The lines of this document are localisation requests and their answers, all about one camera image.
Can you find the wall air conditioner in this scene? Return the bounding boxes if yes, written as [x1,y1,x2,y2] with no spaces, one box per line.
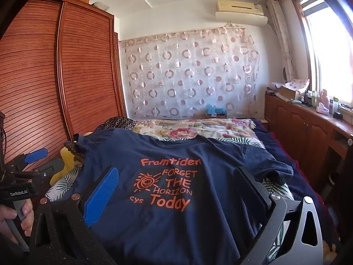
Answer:
[215,0,269,24]

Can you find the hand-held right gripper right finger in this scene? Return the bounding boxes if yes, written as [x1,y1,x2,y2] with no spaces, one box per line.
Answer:
[233,166,323,265]

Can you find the floral blanket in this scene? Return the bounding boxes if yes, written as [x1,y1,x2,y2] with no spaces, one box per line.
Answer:
[132,118,265,144]

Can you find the person's left hand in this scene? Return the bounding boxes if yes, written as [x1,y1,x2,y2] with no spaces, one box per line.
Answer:
[0,199,34,243]

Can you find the circle patterned sheer curtain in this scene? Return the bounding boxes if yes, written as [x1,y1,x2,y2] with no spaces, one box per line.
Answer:
[119,25,261,120]

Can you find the floral window curtain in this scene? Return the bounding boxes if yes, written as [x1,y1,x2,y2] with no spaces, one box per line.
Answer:
[266,0,297,81]

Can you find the small blue box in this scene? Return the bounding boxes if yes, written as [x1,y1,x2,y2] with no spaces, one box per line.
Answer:
[205,103,227,119]

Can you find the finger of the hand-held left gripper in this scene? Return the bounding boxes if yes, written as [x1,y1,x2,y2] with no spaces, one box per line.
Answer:
[17,159,65,184]
[11,148,49,172]

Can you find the dark patterned pillow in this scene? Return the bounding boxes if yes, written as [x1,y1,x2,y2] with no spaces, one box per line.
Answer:
[64,116,138,163]

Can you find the leaf print bed sheet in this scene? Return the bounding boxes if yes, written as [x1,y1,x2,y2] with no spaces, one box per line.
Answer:
[45,134,293,257]

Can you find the cardboard box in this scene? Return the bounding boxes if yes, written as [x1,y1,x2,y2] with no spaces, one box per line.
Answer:
[279,85,302,101]

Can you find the yellow plush toy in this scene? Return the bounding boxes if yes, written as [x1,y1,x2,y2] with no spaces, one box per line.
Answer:
[50,146,84,186]

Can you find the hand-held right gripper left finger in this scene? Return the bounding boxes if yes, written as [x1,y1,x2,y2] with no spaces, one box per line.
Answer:
[29,167,119,265]

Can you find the wooden slatted wardrobe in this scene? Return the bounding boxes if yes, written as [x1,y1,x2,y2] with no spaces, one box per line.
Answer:
[0,0,128,169]

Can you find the navy blanket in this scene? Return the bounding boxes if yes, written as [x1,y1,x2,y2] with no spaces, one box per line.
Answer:
[248,119,341,246]

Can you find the pink dotted cloth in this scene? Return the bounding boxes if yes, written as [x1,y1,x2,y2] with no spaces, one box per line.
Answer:
[285,79,311,91]

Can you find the navy printed T-shirt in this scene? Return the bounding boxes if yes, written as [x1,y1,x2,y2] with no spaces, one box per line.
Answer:
[72,128,294,265]

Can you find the wooden sideboard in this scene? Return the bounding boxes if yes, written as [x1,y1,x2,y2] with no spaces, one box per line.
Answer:
[264,91,353,199]

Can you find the window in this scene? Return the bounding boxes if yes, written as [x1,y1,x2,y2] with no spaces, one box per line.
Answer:
[289,0,353,122]

